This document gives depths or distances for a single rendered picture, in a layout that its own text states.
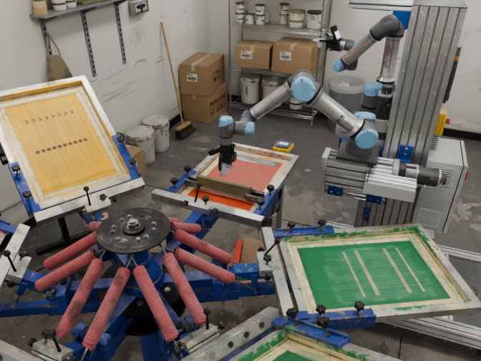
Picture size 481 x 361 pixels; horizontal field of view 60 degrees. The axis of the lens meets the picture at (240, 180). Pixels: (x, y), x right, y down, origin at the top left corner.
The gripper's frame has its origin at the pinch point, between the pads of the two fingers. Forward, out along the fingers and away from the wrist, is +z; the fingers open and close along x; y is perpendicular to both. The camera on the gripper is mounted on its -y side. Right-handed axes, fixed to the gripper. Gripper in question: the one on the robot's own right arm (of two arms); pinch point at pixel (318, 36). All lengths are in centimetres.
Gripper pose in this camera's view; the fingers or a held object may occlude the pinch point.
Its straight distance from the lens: 321.6
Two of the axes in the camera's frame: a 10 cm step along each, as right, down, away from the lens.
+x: 7.2, -4.8, 5.1
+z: -6.9, -3.8, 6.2
